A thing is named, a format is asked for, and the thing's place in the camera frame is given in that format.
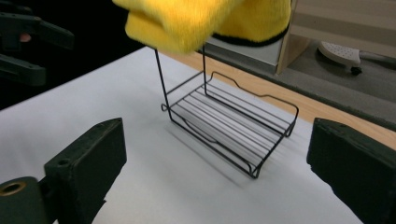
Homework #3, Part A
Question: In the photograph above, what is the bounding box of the white chair base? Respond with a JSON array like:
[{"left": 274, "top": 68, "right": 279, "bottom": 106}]
[{"left": 317, "top": 40, "right": 396, "bottom": 77}]

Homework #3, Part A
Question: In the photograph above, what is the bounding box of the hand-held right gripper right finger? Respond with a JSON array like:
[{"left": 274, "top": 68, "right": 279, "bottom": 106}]
[{"left": 305, "top": 117, "right": 396, "bottom": 224}]

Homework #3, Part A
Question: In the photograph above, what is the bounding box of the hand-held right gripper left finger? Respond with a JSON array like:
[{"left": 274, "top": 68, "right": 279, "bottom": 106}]
[{"left": 43, "top": 117, "right": 128, "bottom": 224}]

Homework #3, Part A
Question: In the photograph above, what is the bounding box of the black wire rack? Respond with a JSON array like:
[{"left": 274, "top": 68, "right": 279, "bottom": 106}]
[{"left": 154, "top": 44, "right": 300, "bottom": 180}]

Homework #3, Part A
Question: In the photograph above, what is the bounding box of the yellow cloth with black trim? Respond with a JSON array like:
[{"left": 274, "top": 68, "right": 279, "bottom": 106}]
[{"left": 111, "top": 0, "right": 292, "bottom": 54}]

